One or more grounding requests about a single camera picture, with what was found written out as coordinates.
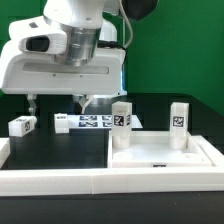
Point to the white square tabletop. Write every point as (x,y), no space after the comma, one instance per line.
(152,149)

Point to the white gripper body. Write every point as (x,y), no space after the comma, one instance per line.
(46,57)

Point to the white marker base plate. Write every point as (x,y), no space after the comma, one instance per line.
(102,121)

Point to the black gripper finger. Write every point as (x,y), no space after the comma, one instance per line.
(32,105)
(81,102)

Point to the white U-shaped obstacle fence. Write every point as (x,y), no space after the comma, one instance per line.
(117,180)

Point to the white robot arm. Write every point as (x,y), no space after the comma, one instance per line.
(88,14)

